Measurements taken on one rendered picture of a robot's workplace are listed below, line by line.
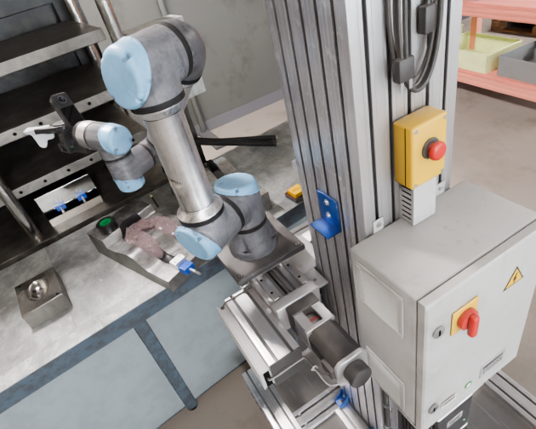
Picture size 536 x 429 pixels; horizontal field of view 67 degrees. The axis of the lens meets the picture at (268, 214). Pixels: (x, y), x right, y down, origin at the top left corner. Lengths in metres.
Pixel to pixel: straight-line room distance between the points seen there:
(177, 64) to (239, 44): 3.75
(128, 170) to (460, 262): 0.82
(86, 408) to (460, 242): 1.50
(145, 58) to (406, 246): 0.61
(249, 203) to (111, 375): 1.00
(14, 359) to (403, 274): 1.33
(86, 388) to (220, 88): 3.45
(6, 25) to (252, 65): 2.56
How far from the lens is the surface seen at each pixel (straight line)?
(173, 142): 0.88
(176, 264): 1.51
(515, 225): 0.93
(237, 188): 1.05
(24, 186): 2.21
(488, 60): 4.20
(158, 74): 0.82
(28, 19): 2.89
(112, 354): 1.73
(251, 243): 1.14
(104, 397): 1.87
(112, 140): 1.08
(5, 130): 2.14
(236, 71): 4.61
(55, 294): 1.71
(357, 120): 0.73
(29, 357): 1.66
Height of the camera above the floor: 1.82
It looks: 37 degrees down
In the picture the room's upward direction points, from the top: 15 degrees counter-clockwise
